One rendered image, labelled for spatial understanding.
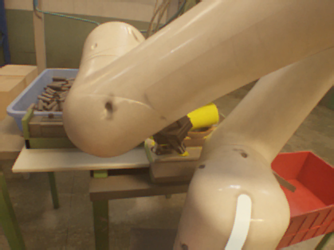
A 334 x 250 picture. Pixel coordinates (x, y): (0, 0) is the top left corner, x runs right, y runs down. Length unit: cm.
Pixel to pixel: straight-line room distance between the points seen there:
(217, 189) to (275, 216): 7
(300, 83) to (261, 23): 20
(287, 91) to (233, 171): 15
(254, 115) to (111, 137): 23
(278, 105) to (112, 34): 27
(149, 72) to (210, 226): 17
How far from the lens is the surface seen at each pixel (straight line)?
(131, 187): 56
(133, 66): 21
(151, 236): 51
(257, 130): 37
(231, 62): 19
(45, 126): 61
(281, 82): 37
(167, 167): 56
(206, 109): 65
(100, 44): 32
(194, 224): 27
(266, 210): 26
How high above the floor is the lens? 133
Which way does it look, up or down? 25 degrees down
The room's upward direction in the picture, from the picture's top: 9 degrees clockwise
